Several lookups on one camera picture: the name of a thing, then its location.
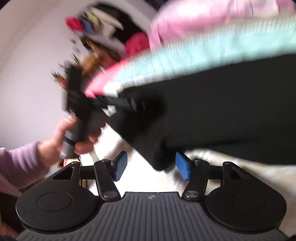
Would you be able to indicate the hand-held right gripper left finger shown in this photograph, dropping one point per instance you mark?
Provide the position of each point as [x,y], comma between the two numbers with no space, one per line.
[120,165]

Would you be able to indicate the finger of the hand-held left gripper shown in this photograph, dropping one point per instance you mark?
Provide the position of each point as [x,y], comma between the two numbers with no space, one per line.
[136,105]

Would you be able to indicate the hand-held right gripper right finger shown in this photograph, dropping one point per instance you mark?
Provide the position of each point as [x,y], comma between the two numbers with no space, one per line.
[182,165]

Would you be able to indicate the black pants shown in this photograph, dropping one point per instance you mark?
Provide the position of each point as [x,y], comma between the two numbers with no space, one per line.
[208,111]

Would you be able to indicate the person's left forearm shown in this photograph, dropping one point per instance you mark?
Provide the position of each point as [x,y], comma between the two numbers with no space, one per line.
[18,162]

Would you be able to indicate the person's left hand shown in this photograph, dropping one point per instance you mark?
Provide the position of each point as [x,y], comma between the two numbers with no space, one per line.
[52,148]

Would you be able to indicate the pink fleece blanket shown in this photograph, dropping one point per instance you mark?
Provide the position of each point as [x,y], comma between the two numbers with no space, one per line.
[104,76]

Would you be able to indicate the brown clutter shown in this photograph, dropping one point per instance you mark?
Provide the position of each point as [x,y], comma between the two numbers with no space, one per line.
[92,59]

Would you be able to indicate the stack of red clothes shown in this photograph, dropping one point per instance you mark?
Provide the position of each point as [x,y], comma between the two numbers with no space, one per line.
[136,44]

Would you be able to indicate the white teal patterned bedsheet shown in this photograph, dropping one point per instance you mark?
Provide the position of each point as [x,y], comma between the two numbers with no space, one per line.
[185,53]

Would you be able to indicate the blue cloth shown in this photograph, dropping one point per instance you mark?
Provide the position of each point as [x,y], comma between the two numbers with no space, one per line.
[87,26]

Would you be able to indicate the red cloth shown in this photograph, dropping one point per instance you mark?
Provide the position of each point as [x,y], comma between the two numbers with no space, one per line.
[74,23]

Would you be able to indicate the pink quilt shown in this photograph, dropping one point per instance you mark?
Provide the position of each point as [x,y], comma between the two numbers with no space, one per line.
[196,20]

